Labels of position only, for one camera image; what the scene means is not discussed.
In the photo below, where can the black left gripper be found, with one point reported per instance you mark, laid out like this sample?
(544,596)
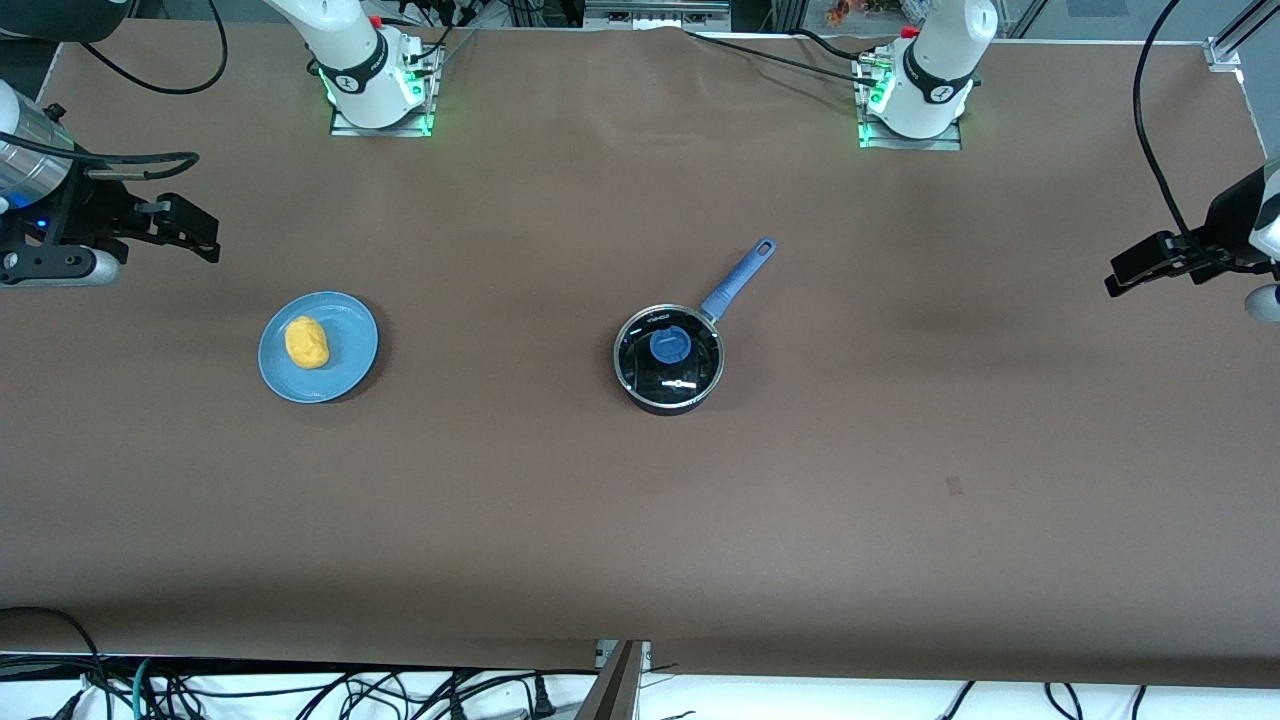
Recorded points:
(1228,222)

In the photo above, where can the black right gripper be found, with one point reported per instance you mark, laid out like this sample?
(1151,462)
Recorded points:
(88,212)

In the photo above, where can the yellow potato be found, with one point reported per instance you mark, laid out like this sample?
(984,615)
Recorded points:
(307,342)

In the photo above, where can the glass lid with blue knob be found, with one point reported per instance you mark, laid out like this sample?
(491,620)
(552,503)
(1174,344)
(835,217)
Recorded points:
(668,347)

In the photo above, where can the blue round plate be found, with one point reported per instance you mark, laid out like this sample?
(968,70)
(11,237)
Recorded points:
(345,350)

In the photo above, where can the grey metal background fixture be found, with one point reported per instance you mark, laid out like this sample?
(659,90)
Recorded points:
(655,12)

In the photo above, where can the brown table cover sheet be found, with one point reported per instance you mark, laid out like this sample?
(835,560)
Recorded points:
(640,550)

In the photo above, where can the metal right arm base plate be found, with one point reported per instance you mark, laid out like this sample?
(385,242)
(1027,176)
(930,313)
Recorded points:
(345,129)

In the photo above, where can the aluminium frame profile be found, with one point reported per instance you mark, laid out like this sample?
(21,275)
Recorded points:
(1235,40)

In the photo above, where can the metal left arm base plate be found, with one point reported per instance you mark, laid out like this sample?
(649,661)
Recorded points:
(875,143)

